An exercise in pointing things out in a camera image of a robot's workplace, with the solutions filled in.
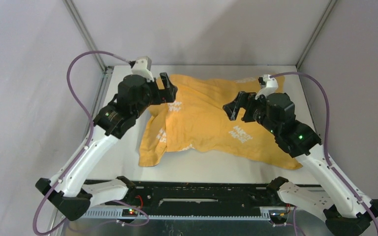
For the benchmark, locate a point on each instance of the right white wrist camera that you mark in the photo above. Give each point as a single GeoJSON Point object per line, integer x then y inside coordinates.
{"type": "Point", "coordinates": [268, 85]}

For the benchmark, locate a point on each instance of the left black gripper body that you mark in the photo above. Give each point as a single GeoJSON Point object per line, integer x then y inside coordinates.
{"type": "Point", "coordinates": [153, 96]}

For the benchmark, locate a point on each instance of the aluminium frame rail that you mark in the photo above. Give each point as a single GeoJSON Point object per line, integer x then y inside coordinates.
{"type": "Point", "coordinates": [122, 221]}

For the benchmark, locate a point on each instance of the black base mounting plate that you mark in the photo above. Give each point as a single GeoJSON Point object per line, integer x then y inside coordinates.
{"type": "Point", "coordinates": [202, 199]}

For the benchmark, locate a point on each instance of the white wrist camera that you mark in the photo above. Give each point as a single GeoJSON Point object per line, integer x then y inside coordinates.
{"type": "Point", "coordinates": [268, 85]}
{"type": "Point", "coordinates": [142, 67]}

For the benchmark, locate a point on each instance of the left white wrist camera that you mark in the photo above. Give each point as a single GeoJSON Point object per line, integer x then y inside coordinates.
{"type": "Point", "coordinates": [142, 67]}

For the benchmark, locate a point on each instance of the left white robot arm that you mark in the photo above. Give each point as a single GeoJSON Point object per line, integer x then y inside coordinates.
{"type": "Point", "coordinates": [67, 190]}

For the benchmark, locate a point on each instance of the yellow and blue pillowcase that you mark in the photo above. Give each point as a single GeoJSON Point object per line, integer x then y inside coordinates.
{"type": "Point", "coordinates": [196, 120]}

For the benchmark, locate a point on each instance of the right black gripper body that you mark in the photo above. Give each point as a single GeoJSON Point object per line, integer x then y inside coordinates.
{"type": "Point", "coordinates": [255, 108]}

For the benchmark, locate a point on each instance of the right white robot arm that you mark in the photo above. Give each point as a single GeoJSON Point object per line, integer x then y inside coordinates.
{"type": "Point", "coordinates": [346, 211]}

